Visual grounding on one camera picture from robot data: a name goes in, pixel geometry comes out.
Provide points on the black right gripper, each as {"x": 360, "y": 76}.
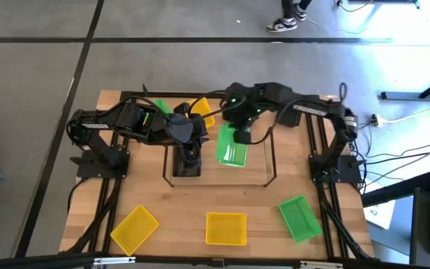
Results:
{"x": 241, "y": 106}

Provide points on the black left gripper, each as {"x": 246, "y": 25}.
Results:
{"x": 185, "y": 129}

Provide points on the green plastic basket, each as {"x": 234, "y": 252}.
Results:
{"x": 299, "y": 218}
{"x": 161, "y": 105}
{"x": 230, "y": 153}

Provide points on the yellow plastic basket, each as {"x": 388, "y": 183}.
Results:
{"x": 225, "y": 228}
{"x": 134, "y": 229}
{"x": 204, "y": 108}

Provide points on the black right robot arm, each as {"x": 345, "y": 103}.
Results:
{"x": 274, "y": 93}

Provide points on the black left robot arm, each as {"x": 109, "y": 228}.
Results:
{"x": 125, "y": 123}

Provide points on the wooden shelf with black legs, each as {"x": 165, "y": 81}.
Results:
{"x": 260, "y": 164}

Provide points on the black crossbeam with silver brackets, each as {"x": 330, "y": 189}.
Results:
{"x": 181, "y": 262}

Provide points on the person's feet in sneakers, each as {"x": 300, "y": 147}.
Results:
{"x": 287, "y": 9}

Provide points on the black desk edge bar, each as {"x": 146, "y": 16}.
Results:
{"x": 386, "y": 194}

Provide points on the white paper sheet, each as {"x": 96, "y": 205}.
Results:
{"x": 381, "y": 216}

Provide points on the black desk foot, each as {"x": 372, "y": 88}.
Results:
{"x": 398, "y": 95}

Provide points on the small black frame post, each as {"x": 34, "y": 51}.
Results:
{"x": 145, "y": 89}

